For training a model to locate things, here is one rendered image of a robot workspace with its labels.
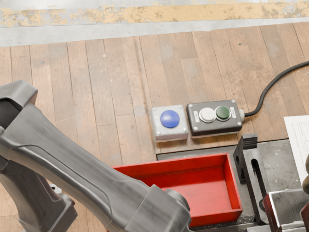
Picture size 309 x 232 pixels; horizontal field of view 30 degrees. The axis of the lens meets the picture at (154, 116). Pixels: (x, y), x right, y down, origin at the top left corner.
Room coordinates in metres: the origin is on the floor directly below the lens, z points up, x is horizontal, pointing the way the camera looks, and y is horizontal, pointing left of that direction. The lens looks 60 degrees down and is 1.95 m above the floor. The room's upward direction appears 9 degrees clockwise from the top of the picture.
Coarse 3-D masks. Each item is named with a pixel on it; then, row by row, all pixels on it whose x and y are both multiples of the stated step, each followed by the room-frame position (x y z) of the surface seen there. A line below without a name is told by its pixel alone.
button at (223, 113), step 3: (219, 108) 0.62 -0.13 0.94; (222, 108) 0.62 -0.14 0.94; (225, 108) 0.62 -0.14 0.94; (216, 111) 0.61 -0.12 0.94; (219, 111) 0.61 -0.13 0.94; (222, 111) 0.61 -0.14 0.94; (225, 111) 0.62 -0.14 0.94; (228, 111) 0.62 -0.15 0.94; (216, 114) 0.61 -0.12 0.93; (219, 114) 0.61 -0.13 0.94; (222, 114) 0.61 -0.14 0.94; (225, 114) 0.61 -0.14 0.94; (228, 114) 0.61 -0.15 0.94; (219, 117) 0.60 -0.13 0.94; (222, 117) 0.60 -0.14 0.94; (225, 117) 0.60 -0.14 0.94; (228, 117) 0.61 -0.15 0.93
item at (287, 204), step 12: (276, 192) 0.36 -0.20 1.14; (288, 192) 0.37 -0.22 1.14; (300, 192) 0.37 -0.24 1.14; (264, 204) 0.35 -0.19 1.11; (276, 204) 0.34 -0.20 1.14; (288, 204) 0.35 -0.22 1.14; (300, 204) 0.35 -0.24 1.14; (276, 216) 0.33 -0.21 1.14; (288, 216) 0.33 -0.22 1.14; (276, 228) 0.31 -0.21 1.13; (288, 228) 0.29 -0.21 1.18; (300, 228) 0.30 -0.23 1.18
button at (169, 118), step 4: (164, 112) 0.59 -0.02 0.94; (168, 112) 0.59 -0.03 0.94; (172, 112) 0.59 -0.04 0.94; (176, 112) 0.60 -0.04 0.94; (160, 116) 0.58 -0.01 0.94; (164, 116) 0.58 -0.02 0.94; (168, 116) 0.58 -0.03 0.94; (172, 116) 0.58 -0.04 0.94; (176, 116) 0.58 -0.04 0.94; (160, 120) 0.57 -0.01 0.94; (164, 120) 0.57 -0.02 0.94; (168, 120) 0.57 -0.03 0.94; (172, 120) 0.57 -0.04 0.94; (176, 120) 0.58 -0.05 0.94; (164, 124) 0.56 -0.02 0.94; (168, 124) 0.56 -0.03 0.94; (172, 124) 0.57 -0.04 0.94; (176, 124) 0.57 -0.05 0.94
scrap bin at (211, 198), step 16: (160, 160) 0.47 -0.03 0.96; (176, 160) 0.48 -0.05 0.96; (192, 160) 0.49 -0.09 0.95; (208, 160) 0.50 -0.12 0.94; (224, 160) 0.51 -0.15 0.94; (144, 176) 0.46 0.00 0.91; (160, 176) 0.46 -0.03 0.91; (176, 176) 0.47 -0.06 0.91; (192, 176) 0.47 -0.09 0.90; (208, 176) 0.48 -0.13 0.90; (224, 176) 0.48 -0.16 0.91; (192, 192) 0.44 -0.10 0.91; (208, 192) 0.45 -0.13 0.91; (224, 192) 0.45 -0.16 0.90; (192, 208) 0.41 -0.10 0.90; (208, 208) 0.41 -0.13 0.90; (224, 208) 0.42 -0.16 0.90; (240, 208) 0.40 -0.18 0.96; (192, 224) 0.37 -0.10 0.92; (208, 224) 0.38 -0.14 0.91
